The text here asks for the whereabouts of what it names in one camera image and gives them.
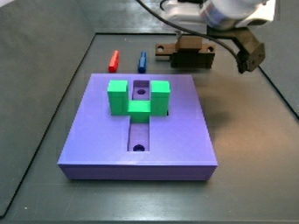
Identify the purple base block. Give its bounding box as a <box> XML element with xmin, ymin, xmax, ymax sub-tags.
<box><xmin>59</xmin><ymin>73</ymin><xmax>218</xmax><ymax>180</ymax></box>

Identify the red peg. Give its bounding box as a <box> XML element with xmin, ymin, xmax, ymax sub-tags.
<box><xmin>108</xmin><ymin>50</ymin><xmax>119</xmax><ymax>73</ymax></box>

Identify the black angle bracket fixture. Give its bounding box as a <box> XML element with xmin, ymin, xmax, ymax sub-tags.
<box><xmin>171</xmin><ymin>52</ymin><xmax>215</xmax><ymax>68</ymax></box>

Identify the green U-shaped block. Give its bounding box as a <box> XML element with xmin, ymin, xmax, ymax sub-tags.
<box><xmin>107</xmin><ymin>80</ymin><xmax>171</xmax><ymax>123</ymax></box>

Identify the blue peg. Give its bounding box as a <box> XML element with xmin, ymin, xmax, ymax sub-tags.
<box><xmin>137</xmin><ymin>51</ymin><xmax>147</xmax><ymax>74</ymax></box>

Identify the brown T-shaped block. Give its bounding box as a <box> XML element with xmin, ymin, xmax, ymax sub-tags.
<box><xmin>155</xmin><ymin>35</ymin><xmax>215</xmax><ymax>56</ymax></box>

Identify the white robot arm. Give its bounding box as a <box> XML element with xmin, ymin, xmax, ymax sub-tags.
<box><xmin>161</xmin><ymin>0</ymin><xmax>276</xmax><ymax>35</ymax></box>

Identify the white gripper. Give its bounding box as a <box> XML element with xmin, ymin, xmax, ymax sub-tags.
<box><xmin>161</xmin><ymin>0</ymin><xmax>276</xmax><ymax>42</ymax></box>

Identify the black cable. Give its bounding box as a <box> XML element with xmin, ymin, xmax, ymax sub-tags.
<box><xmin>135</xmin><ymin>0</ymin><xmax>244</xmax><ymax>64</ymax></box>

